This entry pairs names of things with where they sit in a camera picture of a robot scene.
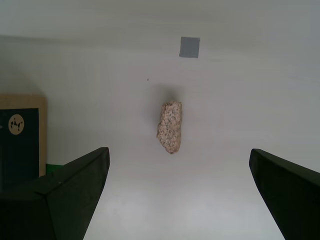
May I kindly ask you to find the grey tape square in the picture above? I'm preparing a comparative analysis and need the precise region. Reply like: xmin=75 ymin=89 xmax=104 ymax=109
xmin=178 ymin=36 xmax=201 ymax=59

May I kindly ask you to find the speckled granite rock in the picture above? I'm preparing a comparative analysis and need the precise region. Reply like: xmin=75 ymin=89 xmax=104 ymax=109
xmin=156 ymin=100 xmax=183 ymax=155

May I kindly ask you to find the small green tape piece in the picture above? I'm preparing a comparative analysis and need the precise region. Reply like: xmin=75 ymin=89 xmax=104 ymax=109
xmin=45 ymin=163 xmax=65 ymax=174

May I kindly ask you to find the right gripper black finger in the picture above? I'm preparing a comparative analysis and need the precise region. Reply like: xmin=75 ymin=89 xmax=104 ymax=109
xmin=0 ymin=146 xmax=111 ymax=240
xmin=248 ymin=148 xmax=320 ymax=240

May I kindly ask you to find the open brown cardboard box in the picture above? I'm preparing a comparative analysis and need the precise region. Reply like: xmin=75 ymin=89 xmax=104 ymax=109
xmin=0 ymin=93 xmax=48 ymax=193

